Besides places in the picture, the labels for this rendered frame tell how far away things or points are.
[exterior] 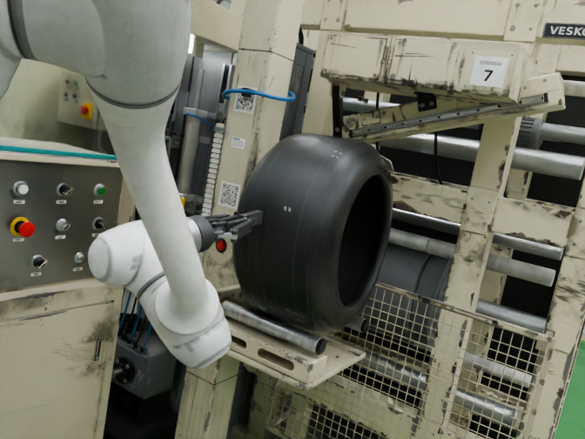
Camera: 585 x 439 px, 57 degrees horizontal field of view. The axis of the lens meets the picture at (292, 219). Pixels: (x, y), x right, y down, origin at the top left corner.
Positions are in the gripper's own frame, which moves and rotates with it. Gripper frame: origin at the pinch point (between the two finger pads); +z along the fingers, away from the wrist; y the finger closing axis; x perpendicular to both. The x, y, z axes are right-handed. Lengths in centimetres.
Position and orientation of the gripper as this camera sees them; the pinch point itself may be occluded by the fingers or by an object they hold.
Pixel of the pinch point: (250, 219)
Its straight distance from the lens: 123.5
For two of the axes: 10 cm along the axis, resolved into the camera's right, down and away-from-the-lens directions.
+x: -1.1, 9.6, 2.7
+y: -8.3, -2.4, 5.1
